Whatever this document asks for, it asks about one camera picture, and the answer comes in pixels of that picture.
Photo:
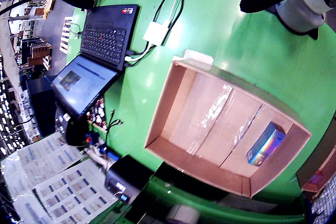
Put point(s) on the blue mesh crate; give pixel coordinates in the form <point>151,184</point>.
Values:
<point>325,205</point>

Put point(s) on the black laptop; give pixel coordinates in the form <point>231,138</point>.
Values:
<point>105,37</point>

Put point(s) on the grey card sheet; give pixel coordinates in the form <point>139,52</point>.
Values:
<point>249,204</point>

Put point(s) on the black electronic device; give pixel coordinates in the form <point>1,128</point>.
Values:
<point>76,132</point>

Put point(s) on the black boxy object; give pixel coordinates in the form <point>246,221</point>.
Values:
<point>126,171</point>

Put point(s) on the white slatted pallet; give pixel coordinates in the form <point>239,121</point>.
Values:
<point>65,35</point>

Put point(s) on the large open cardboard tray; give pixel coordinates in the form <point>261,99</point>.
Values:
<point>210,119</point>

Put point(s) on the white adapter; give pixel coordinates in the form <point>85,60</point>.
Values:
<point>155,33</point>

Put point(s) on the holographic rainbow product box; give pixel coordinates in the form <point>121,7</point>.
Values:
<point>265,145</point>

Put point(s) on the printed paper sheet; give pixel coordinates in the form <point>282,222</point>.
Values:
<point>73,195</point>
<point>44,155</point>

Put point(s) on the clear packing tape roll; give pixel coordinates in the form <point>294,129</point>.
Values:
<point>183,214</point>

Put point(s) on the dark blue cabinet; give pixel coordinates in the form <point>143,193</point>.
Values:
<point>39,98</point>

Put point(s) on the maroon product box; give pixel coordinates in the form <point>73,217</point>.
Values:
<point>316,178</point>

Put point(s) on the printed photo sheet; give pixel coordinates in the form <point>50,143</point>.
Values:
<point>98,113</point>

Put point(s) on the divided cardboard box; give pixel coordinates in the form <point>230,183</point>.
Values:
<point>315,161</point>

